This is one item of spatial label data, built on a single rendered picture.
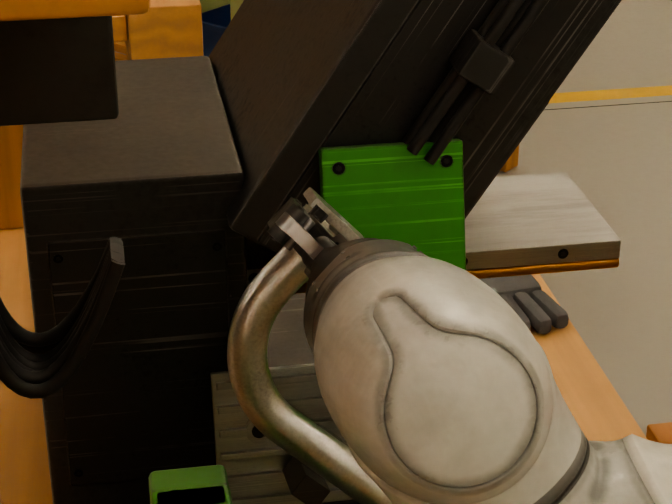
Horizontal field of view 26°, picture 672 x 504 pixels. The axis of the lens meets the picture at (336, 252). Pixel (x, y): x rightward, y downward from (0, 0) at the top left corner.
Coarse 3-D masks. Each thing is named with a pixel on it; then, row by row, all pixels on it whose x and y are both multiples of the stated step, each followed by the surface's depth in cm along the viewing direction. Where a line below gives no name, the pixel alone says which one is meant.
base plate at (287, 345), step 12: (288, 300) 170; (300, 300) 170; (288, 312) 167; (300, 312) 167; (276, 324) 165; (288, 324) 165; (300, 324) 165; (276, 336) 162; (288, 336) 162; (300, 336) 162; (276, 348) 160; (288, 348) 160; (300, 348) 160; (276, 360) 158; (288, 360) 158; (300, 360) 158; (312, 360) 158
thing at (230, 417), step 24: (216, 384) 118; (288, 384) 119; (312, 384) 120; (216, 408) 119; (240, 408) 118; (312, 408) 120; (216, 432) 119; (240, 432) 119; (336, 432) 121; (216, 456) 119; (240, 456) 119; (264, 456) 119; (288, 456) 120; (240, 480) 119; (264, 480) 120
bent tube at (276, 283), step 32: (288, 256) 106; (256, 288) 106; (288, 288) 106; (256, 320) 106; (256, 352) 107; (256, 384) 107; (256, 416) 108; (288, 416) 108; (288, 448) 109; (320, 448) 109; (352, 480) 110
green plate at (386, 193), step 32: (320, 160) 114; (352, 160) 114; (384, 160) 115; (416, 160) 115; (448, 160) 116; (320, 192) 115; (352, 192) 115; (384, 192) 115; (416, 192) 116; (448, 192) 116; (352, 224) 115; (384, 224) 116; (416, 224) 116; (448, 224) 117; (448, 256) 117
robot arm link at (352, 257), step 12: (372, 240) 83; (384, 240) 83; (348, 252) 82; (360, 252) 81; (372, 252) 80; (384, 252) 79; (396, 252) 79; (408, 252) 79; (420, 252) 82; (336, 264) 82; (348, 264) 80; (360, 264) 78; (324, 276) 82; (336, 276) 79; (312, 288) 82; (324, 288) 80; (312, 300) 81; (324, 300) 79; (312, 312) 80; (312, 324) 80; (312, 336) 79; (312, 348) 81
